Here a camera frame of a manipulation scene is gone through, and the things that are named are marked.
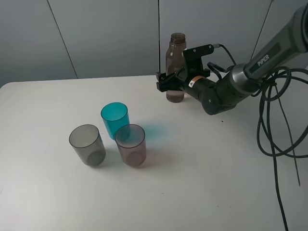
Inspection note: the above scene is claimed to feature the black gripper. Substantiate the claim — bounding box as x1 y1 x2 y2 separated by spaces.
155 68 217 101

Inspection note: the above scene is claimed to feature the brown translucent plastic bottle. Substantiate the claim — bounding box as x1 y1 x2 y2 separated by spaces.
166 33 186 103

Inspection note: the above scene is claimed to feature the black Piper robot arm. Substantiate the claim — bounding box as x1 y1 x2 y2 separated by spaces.
156 5 308 115

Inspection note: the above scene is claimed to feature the teal translucent plastic cup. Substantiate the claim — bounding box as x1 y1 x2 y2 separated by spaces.
101 102 130 140

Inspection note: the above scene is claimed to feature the pink translucent plastic cup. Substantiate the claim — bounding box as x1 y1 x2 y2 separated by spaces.
115 124 146 167

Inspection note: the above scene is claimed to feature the grey translucent plastic cup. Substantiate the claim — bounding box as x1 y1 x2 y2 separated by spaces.
69 124 106 166

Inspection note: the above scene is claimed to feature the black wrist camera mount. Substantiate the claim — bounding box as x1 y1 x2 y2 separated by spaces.
183 44 214 72

